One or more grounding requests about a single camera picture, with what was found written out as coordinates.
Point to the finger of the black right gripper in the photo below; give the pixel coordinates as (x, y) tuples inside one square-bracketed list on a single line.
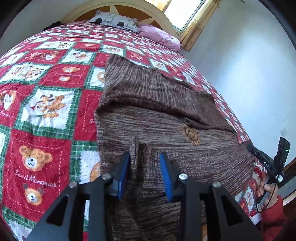
[(256, 152)]

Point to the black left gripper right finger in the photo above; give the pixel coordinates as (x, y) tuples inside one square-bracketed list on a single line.
[(225, 219)]

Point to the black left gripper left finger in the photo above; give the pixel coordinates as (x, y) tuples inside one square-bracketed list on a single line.
[(65, 217)]

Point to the brown knitted sweater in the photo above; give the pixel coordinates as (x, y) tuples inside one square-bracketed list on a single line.
[(145, 113)]

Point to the red sleeve forearm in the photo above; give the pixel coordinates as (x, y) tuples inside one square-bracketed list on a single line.
[(273, 219)]

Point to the person's right hand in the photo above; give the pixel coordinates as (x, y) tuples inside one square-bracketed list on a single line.
[(271, 191)]

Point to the yellow curtain behind headboard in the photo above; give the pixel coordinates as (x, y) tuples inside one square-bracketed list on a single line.
[(188, 18)]

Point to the red patchwork teddy bedspread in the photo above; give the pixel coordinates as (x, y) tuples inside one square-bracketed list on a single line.
[(51, 84)]

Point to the pink pillow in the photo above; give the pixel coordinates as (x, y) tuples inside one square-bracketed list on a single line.
[(159, 36)]

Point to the cream wooden headboard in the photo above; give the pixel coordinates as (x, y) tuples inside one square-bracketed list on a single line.
[(145, 12)]

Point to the grey patterned pillow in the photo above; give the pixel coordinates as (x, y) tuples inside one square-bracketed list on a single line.
[(114, 20)]

